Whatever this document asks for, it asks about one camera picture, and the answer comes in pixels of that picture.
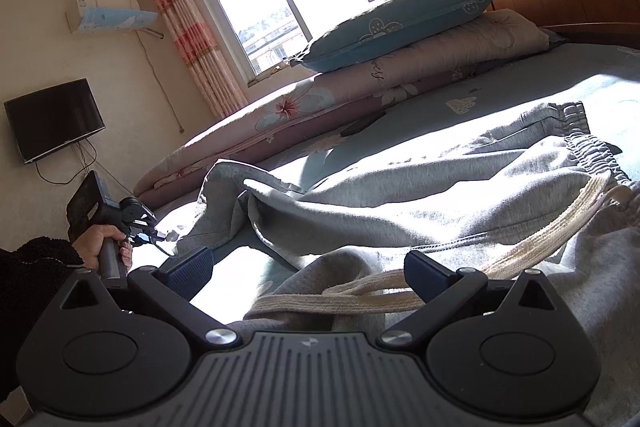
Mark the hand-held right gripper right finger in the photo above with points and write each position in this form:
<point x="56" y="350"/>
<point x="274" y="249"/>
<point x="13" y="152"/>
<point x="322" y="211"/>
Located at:
<point x="425" y="274"/>

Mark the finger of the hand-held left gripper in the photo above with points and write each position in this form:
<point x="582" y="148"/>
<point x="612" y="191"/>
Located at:
<point x="157" y="238"/>
<point x="146" y="223"/>

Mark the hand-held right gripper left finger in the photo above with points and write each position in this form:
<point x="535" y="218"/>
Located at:
<point x="192" y="269"/>

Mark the grey sweatpants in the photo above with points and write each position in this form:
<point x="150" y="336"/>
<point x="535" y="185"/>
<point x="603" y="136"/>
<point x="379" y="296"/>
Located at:
<point x="400" y="202"/>

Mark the person's left forearm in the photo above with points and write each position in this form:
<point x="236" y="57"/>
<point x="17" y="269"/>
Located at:
<point x="30" y="282"/>

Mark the person's left hand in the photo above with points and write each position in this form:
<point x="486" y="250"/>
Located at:
<point x="90" y="247"/>

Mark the white air conditioner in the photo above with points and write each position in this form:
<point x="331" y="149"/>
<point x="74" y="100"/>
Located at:
<point x="110" y="14"/>

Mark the taupe floral pillow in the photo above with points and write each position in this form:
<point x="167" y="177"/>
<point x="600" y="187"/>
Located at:
<point x="450" y="52"/>

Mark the blue printed pillow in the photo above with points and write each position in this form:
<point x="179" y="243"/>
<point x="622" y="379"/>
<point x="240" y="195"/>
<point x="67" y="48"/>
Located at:
<point x="395" y="24"/>

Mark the blue printed bed sheet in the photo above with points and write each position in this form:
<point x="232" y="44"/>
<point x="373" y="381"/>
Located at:
<point x="575" y="72"/>

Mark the black wall television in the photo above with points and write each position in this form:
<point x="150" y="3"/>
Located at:
<point x="55" y="119"/>

